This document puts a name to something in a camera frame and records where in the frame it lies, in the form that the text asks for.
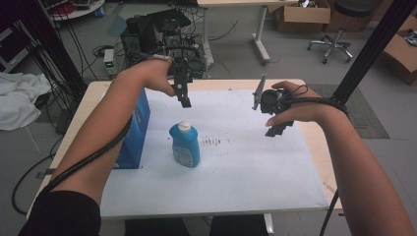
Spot black floor cable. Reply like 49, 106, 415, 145
11, 136, 65, 216

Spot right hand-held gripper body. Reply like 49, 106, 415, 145
251, 73, 293, 116

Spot open brown cardboard box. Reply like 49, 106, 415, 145
274, 0, 332, 34

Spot grey power supply unit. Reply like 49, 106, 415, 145
103, 48, 119, 77

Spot person's right hand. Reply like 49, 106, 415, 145
265, 80, 326, 129

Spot round white table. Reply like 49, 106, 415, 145
40, 0, 106, 22

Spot grey floor mat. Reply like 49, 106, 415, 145
306, 83, 391, 140

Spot white-legged wooden desk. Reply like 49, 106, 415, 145
196, 0, 300, 67

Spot white cloth heap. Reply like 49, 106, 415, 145
0, 71, 53, 132

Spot person's dark trousers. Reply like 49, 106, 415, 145
123, 214, 270, 236

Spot blue cardboard box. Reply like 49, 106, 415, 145
113, 88, 151, 170

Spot white table mat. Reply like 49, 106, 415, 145
99, 88, 329, 219

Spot person's black sleeve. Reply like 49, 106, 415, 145
18, 190, 102, 236

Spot blue bottle with white cap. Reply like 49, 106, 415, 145
168, 120, 202, 169

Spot black computer equipment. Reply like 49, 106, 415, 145
119, 8, 207, 80

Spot black stand with cables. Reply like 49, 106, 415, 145
13, 0, 89, 99

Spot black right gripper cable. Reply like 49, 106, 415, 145
280, 84, 350, 236

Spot black swivel office chair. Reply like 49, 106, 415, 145
306, 0, 382, 65

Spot person's left hand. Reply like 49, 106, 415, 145
143, 58, 177, 98

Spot large brown cardboard box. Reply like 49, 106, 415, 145
377, 14, 417, 88

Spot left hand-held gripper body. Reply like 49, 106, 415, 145
164, 45, 205, 87

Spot black metal stand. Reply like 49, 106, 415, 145
330, 0, 417, 106

